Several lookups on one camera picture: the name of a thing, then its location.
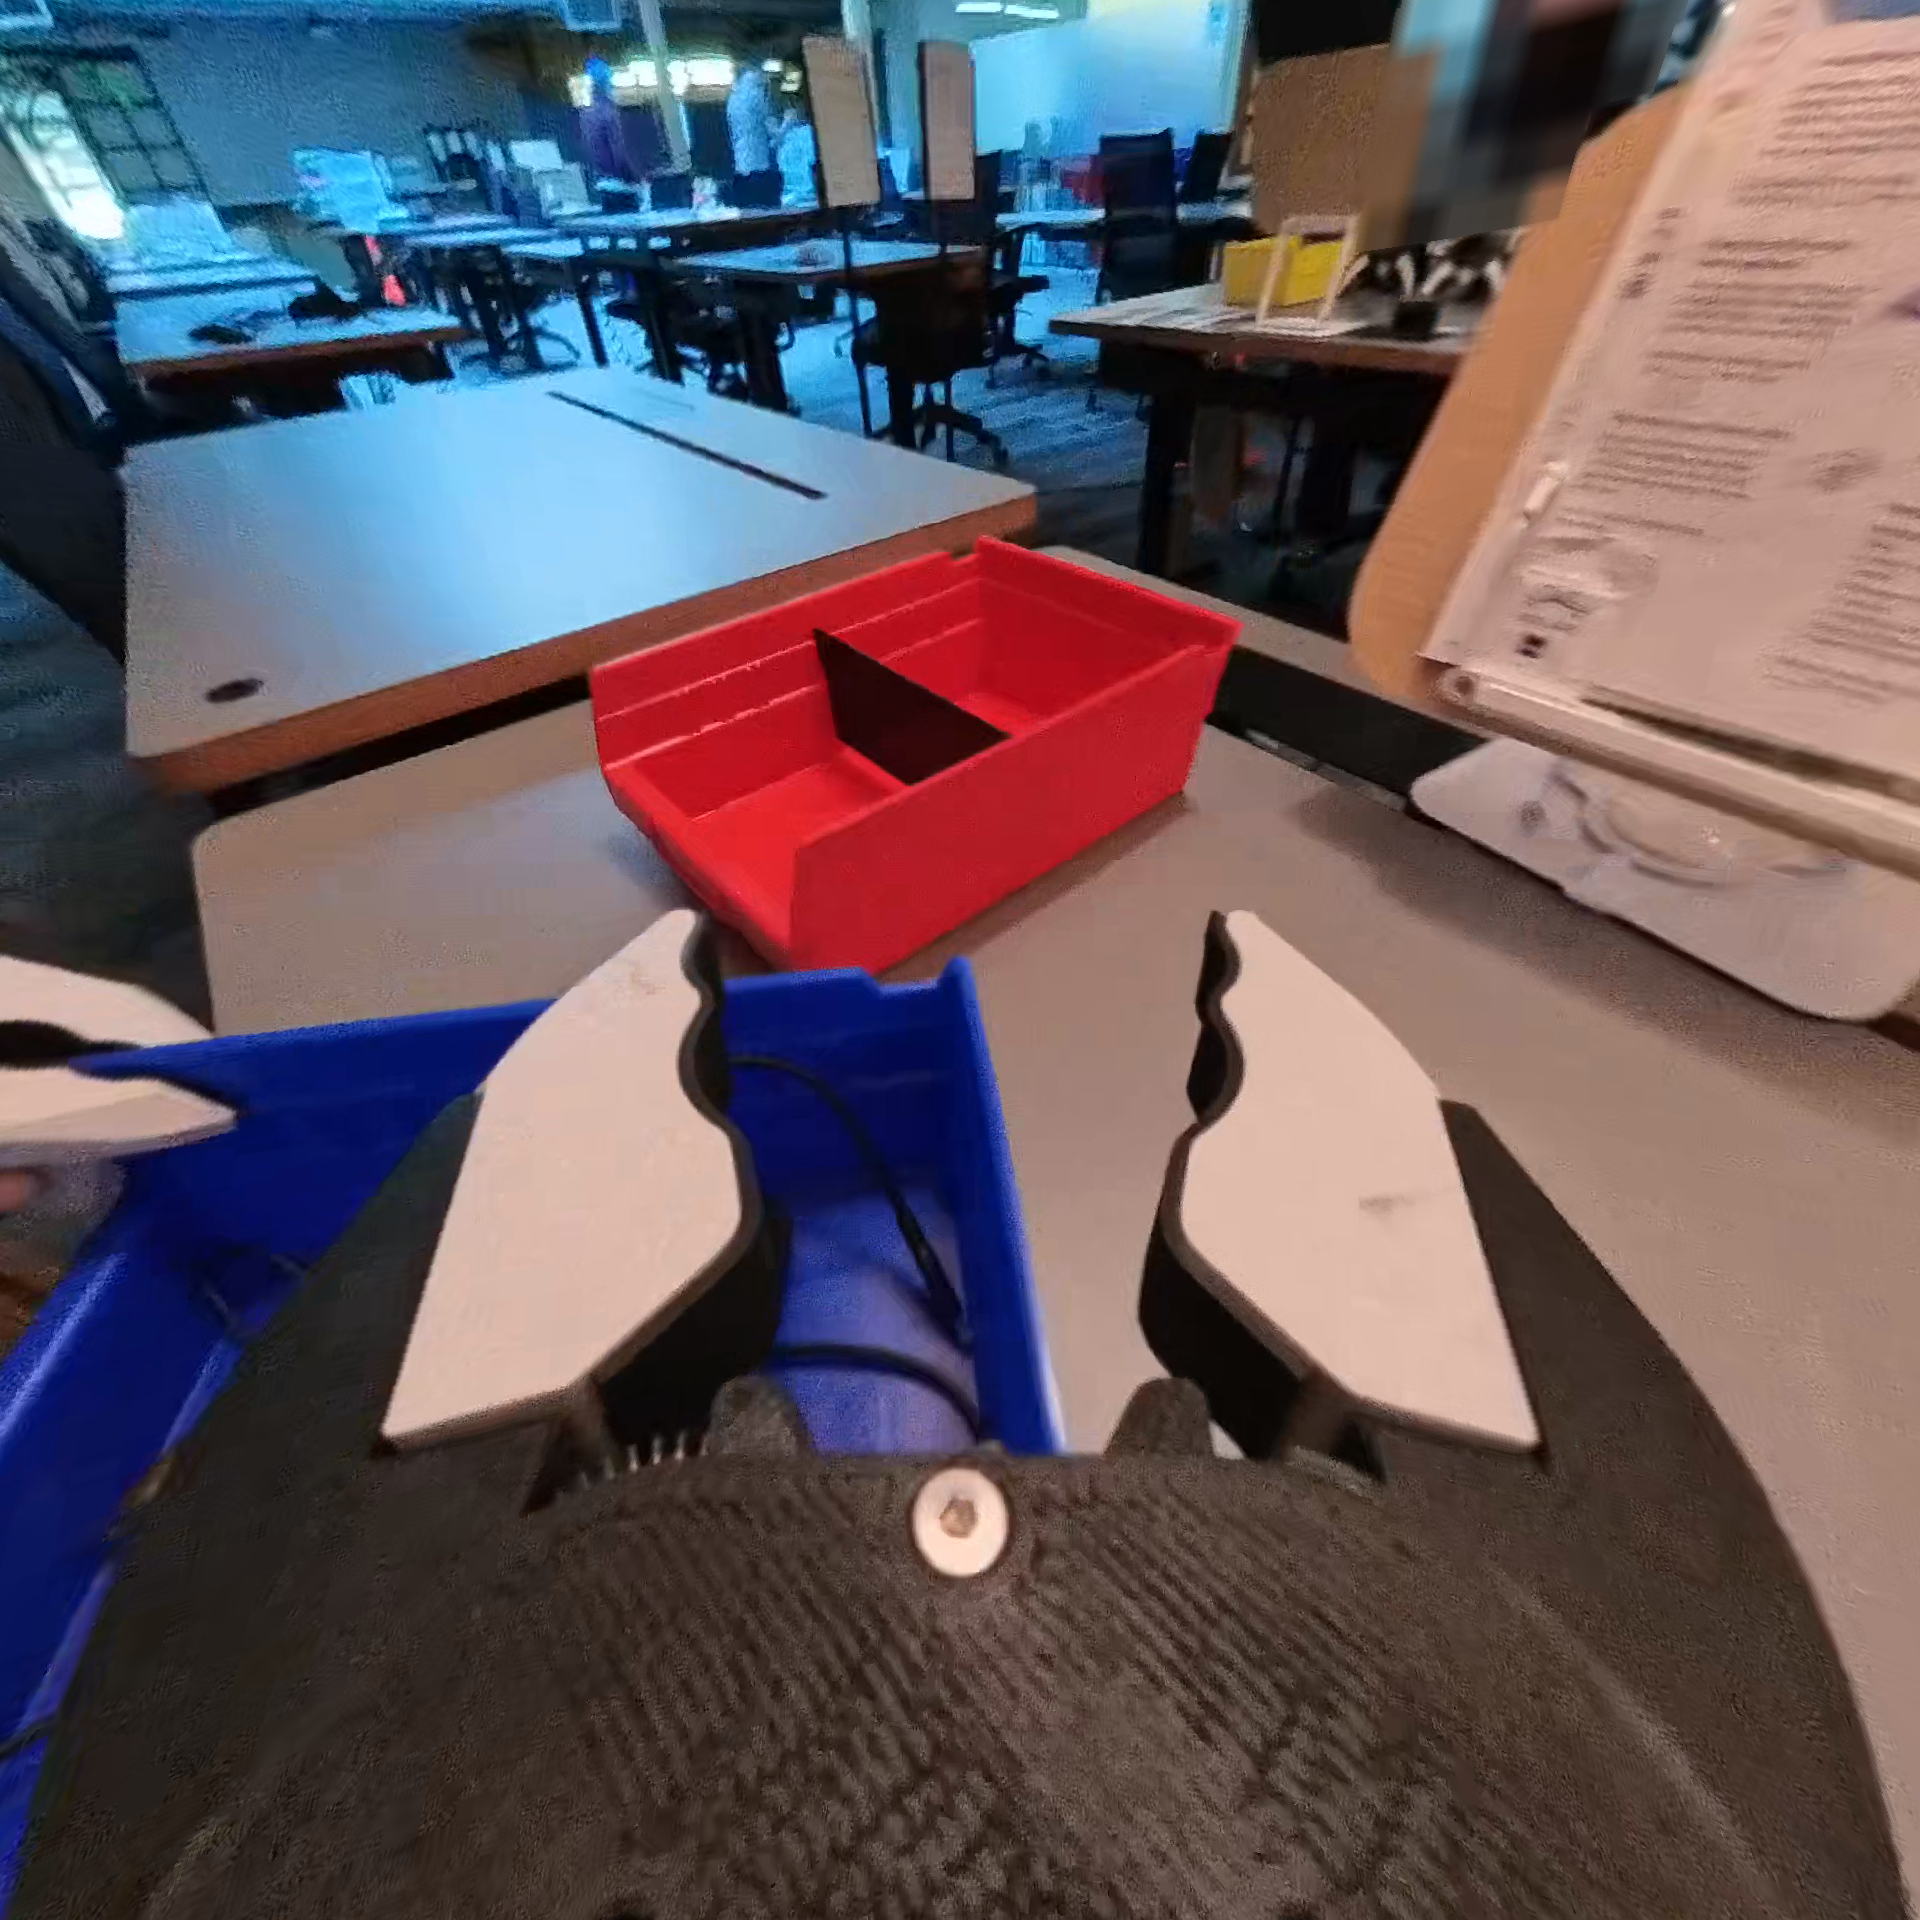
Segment black office chair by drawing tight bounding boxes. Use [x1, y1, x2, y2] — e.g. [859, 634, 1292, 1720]
[852, 251, 1011, 463]
[1094, 130, 1182, 304]

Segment black cable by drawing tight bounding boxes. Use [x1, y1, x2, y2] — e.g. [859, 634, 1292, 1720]
[728, 1054, 985, 1444]

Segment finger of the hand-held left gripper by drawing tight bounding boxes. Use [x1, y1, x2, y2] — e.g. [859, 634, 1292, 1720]
[0, 1054, 240, 1161]
[0, 956, 214, 1057]

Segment small yellow plastic bin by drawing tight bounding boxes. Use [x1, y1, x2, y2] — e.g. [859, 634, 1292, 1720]
[1222, 232, 1350, 311]

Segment white document stand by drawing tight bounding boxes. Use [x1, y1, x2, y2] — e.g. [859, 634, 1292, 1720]
[1410, 662, 1920, 1026]

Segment black divider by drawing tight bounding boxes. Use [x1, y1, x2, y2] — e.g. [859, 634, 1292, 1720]
[814, 632, 1011, 787]

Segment brown table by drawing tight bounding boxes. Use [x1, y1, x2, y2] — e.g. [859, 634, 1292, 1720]
[1049, 281, 1484, 586]

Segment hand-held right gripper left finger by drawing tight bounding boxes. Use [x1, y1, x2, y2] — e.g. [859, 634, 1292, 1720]
[383, 906, 793, 1455]

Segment red plastic bin with divider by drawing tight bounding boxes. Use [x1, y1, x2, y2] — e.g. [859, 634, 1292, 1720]
[587, 535, 1244, 974]

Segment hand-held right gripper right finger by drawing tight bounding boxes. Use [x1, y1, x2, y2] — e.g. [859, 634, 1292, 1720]
[1137, 910, 1545, 1465]

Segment board on pole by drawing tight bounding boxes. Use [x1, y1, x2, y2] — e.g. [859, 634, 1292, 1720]
[918, 39, 980, 206]
[801, 38, 886, 215]

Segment grey table with slot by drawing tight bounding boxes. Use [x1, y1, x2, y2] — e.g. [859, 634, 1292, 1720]
[119, 368, 1041, 799]

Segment blue plastic bin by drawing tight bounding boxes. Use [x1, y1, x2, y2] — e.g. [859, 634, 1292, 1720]
[0, 961, 1070, 1801]

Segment grey desk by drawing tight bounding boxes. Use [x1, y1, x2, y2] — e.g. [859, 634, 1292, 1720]
[193, 544, 1920, 1706]

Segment cardboard panel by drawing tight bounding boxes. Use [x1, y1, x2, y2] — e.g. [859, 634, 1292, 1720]
[1249, 46, 1444, 242]

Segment cardboard backing board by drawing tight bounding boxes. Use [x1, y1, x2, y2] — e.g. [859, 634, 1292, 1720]
[1347, 82, 1707, 742]

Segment printed paper sheets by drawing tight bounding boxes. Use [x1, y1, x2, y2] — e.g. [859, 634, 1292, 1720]
[1418, 0, 1920, 790]

